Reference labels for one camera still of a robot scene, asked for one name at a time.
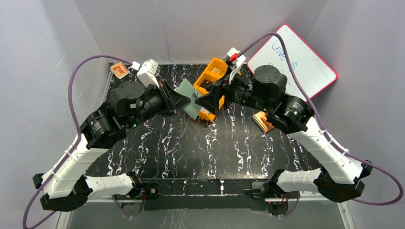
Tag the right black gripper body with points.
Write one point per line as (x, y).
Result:
(235, 92)

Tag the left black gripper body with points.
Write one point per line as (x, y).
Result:
(167, 96)

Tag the green card holder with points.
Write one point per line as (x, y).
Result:
(187, 89)

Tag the yellow three-compartment bin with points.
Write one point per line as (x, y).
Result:
(206, 75)

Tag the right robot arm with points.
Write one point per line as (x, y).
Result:
(340, 177)

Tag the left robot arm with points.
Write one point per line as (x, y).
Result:
(66, 187)

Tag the gold card stack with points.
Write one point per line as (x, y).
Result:
(217, 71)

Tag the black card stack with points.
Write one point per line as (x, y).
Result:
(206, 84)

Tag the small orange card box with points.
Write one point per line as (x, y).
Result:
(119, 70)

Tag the orange book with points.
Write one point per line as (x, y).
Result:
(261, 121)

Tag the pink-framed whiteboard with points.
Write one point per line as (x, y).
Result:
(312, 72)

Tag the black mounting plate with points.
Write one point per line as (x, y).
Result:
(274, 206)

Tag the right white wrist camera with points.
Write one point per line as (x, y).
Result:
(234, 59)

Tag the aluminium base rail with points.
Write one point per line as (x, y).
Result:
(158, 189)

